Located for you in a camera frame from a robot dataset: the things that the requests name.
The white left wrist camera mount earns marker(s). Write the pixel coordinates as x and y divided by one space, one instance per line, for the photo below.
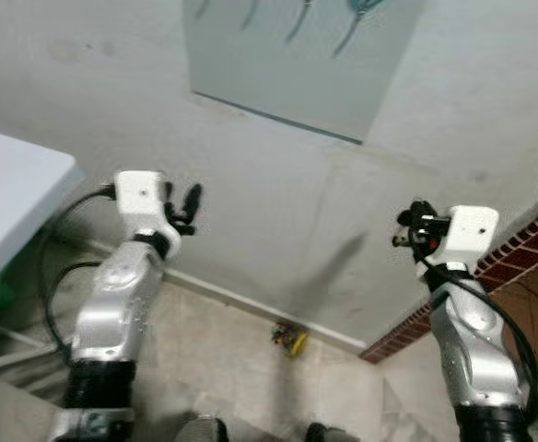
142 201

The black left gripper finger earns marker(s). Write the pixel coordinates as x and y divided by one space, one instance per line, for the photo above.
169 193
192 198

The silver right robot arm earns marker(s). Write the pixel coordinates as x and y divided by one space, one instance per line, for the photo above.
476 341

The small yellow toy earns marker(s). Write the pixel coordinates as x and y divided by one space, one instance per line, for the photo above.
292 341

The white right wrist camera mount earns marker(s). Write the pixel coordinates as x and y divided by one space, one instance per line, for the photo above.
470 235

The teal curved wall hook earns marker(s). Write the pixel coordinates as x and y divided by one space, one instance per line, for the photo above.
354 26

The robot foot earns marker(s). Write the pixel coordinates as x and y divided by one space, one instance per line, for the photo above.
329 433
202 430

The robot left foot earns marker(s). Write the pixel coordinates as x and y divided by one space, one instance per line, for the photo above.
202 430

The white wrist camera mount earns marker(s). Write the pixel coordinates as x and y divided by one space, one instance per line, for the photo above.
470 235
142 201

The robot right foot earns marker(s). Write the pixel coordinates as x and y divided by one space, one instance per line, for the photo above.
329 433

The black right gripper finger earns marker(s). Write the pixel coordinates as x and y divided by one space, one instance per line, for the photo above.
421 210
404 220

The white plastic table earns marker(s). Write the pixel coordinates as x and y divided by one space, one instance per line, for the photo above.
16 198

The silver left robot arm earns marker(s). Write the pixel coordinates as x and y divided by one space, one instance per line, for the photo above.
112 313

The grey wall hook board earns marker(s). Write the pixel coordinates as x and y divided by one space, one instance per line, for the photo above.
287 78

